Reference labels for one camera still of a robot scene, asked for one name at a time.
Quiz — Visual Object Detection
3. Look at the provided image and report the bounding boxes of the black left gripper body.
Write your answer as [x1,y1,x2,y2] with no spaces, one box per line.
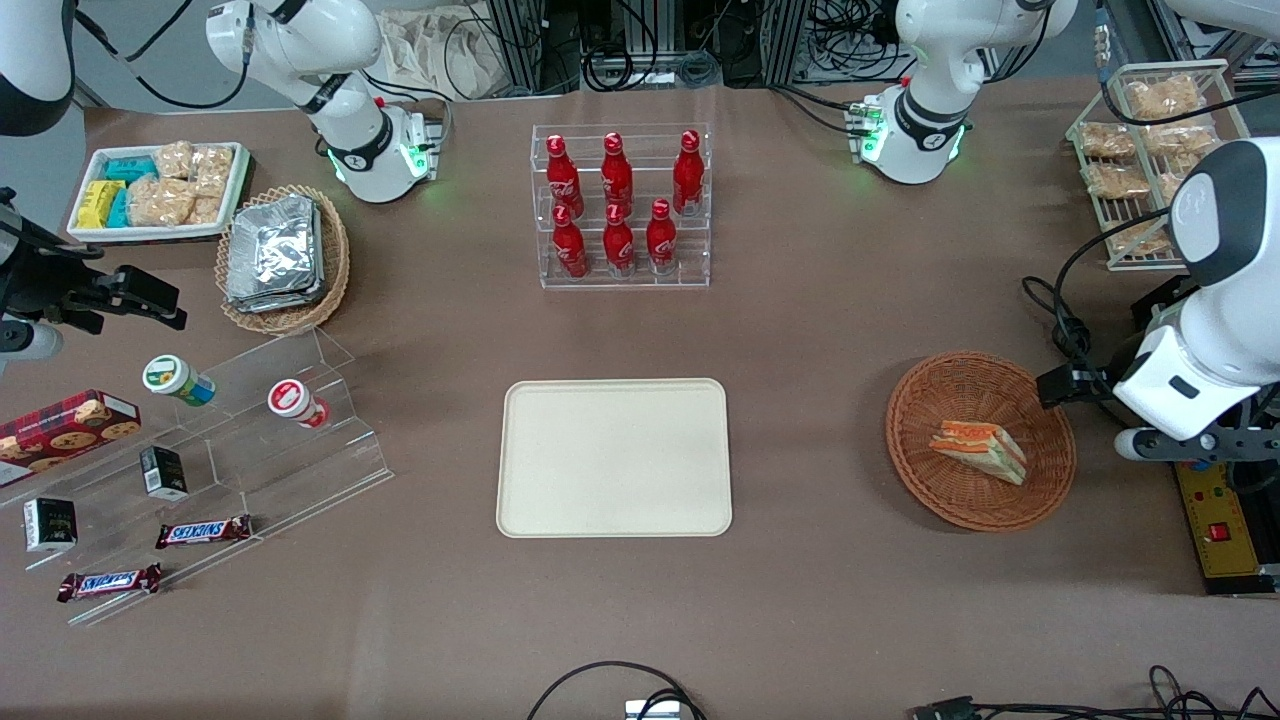
[1098,335,1143,403]

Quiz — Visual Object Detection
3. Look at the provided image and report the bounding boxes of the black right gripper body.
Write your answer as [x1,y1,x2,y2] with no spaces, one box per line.
[0,188,123,336]

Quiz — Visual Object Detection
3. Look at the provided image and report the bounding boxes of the triangular sandwich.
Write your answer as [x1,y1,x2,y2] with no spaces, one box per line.
[929,419,1029,488]

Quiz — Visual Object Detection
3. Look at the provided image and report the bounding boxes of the white rectangular snack tray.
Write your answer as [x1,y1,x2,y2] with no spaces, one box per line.
[66,141,251,244]

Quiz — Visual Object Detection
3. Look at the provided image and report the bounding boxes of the orange wicker basket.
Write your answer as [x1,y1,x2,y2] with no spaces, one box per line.
[885,350,1079,533]

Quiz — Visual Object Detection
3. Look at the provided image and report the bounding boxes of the light wicker basket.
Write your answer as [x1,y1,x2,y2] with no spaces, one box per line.
[214,184,352,336]

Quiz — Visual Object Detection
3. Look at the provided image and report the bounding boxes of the beige plastic tray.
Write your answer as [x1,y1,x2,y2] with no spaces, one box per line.
[495,377,734,540]

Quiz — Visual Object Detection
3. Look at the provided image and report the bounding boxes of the green lid cup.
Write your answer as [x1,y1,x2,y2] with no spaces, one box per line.
[141,353,217,408]

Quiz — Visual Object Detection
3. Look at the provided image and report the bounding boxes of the yellow snack pack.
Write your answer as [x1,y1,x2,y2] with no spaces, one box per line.
[77,179,127,230]

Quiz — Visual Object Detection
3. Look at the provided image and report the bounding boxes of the silver foil pouch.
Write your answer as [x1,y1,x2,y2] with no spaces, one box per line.
[227,195,321,301]
[224,280,327,314]

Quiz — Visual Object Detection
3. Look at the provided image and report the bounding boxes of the red cookie box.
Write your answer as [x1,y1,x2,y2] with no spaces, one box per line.
[0,388,143,489]

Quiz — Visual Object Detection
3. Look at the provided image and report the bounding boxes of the small black box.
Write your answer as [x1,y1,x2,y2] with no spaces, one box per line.
[138,444,190,503]
[22,496,79,554]

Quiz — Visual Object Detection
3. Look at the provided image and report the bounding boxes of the red lid cup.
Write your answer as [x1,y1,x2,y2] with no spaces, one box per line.
[266,377,332,431]

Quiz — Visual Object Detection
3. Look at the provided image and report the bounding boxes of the yellow control box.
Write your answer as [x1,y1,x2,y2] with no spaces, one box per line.
[1173,458,1280,598]

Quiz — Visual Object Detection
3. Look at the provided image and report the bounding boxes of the clear acrylic step display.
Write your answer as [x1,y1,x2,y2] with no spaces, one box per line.
[0,326,395,629]

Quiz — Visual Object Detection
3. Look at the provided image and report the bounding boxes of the snickers bar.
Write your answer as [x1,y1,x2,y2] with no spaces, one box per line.
[154,513,255,551]
[56,562,164,604]

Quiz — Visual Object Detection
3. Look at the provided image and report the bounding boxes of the beige cloth bag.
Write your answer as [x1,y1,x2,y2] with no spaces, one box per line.
[378,8,503,102]

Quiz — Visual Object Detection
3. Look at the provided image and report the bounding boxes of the red cola bottle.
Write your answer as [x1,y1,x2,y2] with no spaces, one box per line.
[645,197,679,274]
[602,202,637,277]
[544,134,585,217]
[600,131,635,214]
[671,129,705,217]
[551,204,590,280]

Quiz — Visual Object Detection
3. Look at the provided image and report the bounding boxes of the clear acrylic bottle rack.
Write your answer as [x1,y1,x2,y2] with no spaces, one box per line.
[530,122,713,292]

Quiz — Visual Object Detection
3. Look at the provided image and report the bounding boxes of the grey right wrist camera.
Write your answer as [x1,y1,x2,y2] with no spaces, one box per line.
[0,319,64,364]

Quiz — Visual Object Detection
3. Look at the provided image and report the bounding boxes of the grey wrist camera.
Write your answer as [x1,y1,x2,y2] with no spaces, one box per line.
[0,319,64,364]
[1114,427,1177,464]

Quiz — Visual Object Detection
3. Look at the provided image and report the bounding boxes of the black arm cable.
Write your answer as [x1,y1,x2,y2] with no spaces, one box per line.
[1021,207,1173,401]

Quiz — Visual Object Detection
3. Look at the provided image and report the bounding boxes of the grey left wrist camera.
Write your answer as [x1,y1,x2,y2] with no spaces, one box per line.
[1114,427,1177,464]

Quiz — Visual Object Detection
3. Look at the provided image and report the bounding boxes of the white wire rack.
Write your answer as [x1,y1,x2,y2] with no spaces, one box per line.
[1064,58,1252,274]

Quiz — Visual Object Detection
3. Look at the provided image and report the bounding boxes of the black cable with connector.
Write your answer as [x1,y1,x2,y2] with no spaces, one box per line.
[908,664,1280,720]

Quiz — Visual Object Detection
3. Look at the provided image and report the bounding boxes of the coiled grey cable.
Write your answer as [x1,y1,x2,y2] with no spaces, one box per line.
[668,48,723,89]

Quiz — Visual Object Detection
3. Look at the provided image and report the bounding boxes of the coiled black cable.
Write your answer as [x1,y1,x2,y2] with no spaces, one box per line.
[583,44,653,93]

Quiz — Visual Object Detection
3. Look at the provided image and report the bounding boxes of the black looped table cable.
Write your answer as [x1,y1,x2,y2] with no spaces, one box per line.
[526,660,707,720]

